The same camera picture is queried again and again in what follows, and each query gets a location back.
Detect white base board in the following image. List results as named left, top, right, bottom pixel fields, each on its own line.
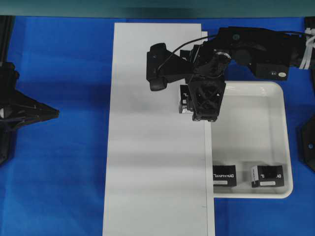
left=103, top=23, right=215, bottom=236

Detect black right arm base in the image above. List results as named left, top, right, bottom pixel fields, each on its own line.
left=296, top=118, right=315, bottom=172

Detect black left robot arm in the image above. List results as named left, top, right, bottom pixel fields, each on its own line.
left=0, top=15, right=60, bottom=164

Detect black box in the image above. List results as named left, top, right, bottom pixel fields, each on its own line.
left=251, top=165, right=284, bottom=188
left=179, top=84, right=194, bottom=114
left=213, top=165, right=237, bottom=187

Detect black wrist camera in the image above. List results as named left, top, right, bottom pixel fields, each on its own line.
left=146, top=43, right=193, bottom=91

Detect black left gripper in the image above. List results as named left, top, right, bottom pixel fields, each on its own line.
left=0, top=90, right=60, bottom=164

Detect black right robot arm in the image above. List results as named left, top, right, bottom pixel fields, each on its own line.
left=187, top=27, right=315, bottom=122

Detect black camera cable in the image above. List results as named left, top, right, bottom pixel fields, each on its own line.
left=154, top=34, right=219, bottom=74

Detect white plastic tray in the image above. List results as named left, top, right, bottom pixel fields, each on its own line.
left=210, top=81, right=293, bottom=199

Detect blue table cloth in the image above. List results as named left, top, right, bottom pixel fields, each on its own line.
left=0, top=16, right=315, bottom=236

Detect white cable ties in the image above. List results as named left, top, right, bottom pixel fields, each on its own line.
left=299, top=28, right=315, bottom=70

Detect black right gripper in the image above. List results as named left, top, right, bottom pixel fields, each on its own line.
left=188, top=45, right=231, bottom=122

